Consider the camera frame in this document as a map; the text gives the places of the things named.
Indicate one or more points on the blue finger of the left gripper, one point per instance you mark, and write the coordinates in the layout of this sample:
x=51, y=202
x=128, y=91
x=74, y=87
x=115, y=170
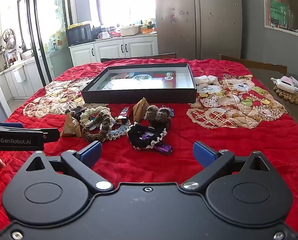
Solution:
x=12, y=124

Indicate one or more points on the red lighter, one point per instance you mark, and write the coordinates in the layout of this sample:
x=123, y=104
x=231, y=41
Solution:
x=123, y=117

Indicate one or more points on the red quilted blanket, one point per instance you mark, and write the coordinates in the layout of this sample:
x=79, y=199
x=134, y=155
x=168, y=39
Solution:
x=120, y=162

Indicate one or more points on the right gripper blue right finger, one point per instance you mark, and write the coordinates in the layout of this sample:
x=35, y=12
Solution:
x=213, y=163

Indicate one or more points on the white plastic basin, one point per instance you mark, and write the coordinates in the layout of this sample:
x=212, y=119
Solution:
x=129, y=30

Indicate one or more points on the black microwave oven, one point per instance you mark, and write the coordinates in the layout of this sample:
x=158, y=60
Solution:
x=79, y=34

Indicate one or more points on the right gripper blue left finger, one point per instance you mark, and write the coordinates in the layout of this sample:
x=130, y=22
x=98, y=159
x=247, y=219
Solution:
x=79, y=165

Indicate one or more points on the white mug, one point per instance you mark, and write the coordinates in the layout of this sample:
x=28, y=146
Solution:
x=103, y=35

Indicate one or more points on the black crochet scrunchie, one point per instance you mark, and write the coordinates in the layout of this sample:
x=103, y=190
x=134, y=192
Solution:
x=145, y=137

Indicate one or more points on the wooden chair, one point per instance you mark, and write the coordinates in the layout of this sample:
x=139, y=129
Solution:
x=256, y=65
x=172, y=55

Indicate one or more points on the purple lighter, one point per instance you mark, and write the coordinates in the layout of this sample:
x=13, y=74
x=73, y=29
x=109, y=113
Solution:
x=163, y=148

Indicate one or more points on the black shallow box tray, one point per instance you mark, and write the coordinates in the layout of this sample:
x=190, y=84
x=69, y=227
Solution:
x=157, y=83

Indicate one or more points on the brown braided scrunchie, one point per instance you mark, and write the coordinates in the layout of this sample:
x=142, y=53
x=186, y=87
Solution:
x=98, y=128

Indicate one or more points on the cream crochet scrunchie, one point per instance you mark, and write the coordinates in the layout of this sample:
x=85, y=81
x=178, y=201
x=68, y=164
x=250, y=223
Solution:
x=90, y=114

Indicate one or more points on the light blue crochet scrunchie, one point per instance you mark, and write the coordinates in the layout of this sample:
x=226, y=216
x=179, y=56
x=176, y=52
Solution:
x=119, y=132

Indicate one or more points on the tan paper pyramid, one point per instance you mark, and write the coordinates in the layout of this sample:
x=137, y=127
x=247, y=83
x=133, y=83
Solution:
x=71, y=127
x=139, y=110

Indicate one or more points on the green and red poster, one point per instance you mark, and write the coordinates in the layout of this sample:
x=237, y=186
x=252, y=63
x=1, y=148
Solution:
x=277, y=14

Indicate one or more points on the wooden chair back right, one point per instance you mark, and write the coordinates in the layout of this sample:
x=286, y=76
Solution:
x=256, y=65

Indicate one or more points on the white kitchen cabinet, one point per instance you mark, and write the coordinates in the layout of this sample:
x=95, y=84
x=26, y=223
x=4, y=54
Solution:
x=137, y=45

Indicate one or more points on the steel double-door refrigerator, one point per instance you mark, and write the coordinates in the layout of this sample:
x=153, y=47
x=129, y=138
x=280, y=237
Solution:
x=199, y=29

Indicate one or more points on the wooden chair back centre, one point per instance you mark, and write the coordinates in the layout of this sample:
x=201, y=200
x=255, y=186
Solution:
x=172, y=55

